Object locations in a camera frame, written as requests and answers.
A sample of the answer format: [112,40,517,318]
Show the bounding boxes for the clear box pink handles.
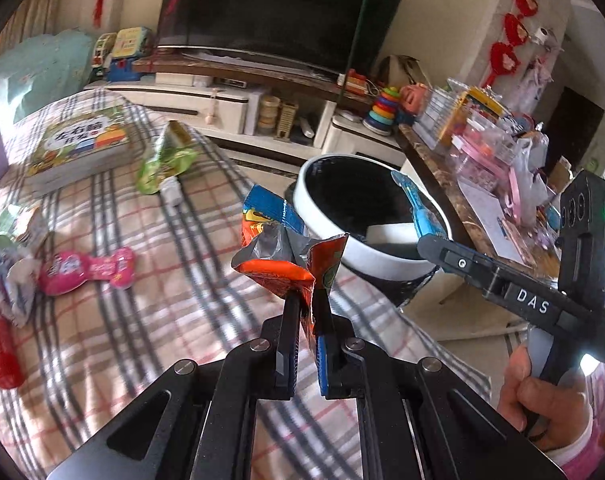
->
[447,109,524,196]

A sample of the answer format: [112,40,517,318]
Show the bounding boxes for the marble-top side counter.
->
[395,122,559,281]

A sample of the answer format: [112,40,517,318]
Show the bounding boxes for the orange plastic toy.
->
[399,83,431,121]

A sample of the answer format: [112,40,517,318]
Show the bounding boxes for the green snack wrapper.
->
[136,120,198,206]

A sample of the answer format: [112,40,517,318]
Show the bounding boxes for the yellow white toy cube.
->
[113,24,154,59]

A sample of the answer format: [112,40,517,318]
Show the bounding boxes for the person's right forearm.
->
[553,360,605,480]

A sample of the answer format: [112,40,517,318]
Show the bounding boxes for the clear drawer organizer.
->
[415,87,466,149]

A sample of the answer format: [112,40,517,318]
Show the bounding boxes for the pink pouch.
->
[38,247,136,290]

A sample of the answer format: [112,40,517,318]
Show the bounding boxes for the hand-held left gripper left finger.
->
[47,292,303,480]

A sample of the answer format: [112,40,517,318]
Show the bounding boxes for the teal cover cloth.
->
[0,29,96,126]

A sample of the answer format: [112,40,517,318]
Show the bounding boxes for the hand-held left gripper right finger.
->
[314,289,567,480]

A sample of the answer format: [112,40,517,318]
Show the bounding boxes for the blue plastic toy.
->
[106,57,144,84]

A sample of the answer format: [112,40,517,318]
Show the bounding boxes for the ferris wheel toy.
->
[91,32,118,79]

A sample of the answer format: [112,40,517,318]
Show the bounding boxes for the white paper sheet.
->
[457,179,534,261]

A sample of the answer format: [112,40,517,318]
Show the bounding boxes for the long red packet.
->
[0,282,26,389]

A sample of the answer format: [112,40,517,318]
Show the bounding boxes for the orange snack packet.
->
[232,184,351,356]

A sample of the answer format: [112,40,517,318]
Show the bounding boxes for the white plastic bag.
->
[512,134,551,201]

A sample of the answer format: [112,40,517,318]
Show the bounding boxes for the orange toy telephone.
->
[345,70,369,96]

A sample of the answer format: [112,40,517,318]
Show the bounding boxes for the rainbow stacking ring toy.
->
[362,85,403,136]

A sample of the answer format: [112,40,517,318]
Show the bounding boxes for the yellow round container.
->
[259,94,281,134]

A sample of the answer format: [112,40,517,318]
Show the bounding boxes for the wooden rack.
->
[277,101,300,141]

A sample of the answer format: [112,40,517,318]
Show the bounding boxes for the white blue packet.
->
[0,248,48,329]

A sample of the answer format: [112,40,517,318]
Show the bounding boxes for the light blue wrapper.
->
[391,169,451,241]

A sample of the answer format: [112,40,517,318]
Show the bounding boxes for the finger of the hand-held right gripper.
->
[417,235,507,296]

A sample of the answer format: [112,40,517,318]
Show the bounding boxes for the white marble-top tv cabinet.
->
[84,47,409,161]

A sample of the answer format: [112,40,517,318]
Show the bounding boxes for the round white trash bin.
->
[284,154,454,311]

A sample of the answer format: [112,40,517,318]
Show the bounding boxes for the green drink carton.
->
[0,203,48,251]

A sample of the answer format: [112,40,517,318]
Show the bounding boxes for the white security camera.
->
[529,24,564,49]

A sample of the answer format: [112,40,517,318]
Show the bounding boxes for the green children's book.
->
[24,104,131,194]

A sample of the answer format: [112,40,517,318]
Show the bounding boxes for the person's right hand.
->
[497,345,594,456]

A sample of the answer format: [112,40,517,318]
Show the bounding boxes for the black flat television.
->
[154,0,411,76]

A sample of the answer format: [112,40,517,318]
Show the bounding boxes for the yellow picture book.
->
[455,87,509,126]

